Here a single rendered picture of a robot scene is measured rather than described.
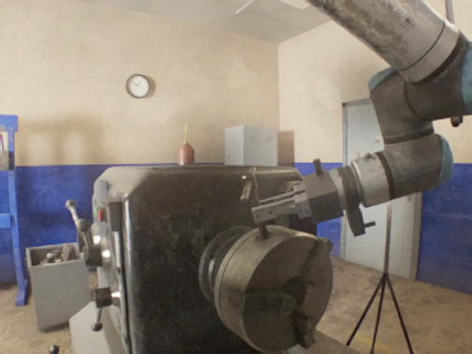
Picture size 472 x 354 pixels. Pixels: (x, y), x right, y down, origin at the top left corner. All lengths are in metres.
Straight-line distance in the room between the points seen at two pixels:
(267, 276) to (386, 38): 0.42
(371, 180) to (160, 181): 0.41
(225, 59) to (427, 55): 4.49
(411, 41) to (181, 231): 0.55
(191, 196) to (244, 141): 3.46
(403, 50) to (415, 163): 0.21
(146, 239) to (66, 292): 2.14
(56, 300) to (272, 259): 2.37
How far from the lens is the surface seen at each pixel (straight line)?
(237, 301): 0.54
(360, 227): 0.56
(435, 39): 0.40
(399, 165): 0.53
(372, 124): 3.98
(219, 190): 0.71
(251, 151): 4.17
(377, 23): 0.38
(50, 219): 3.96
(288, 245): 0.58
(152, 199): 0.64
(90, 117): 3.97
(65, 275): 2.71
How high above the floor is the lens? 1.35
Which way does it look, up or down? 3 degrees down
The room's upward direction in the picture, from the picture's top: straight up
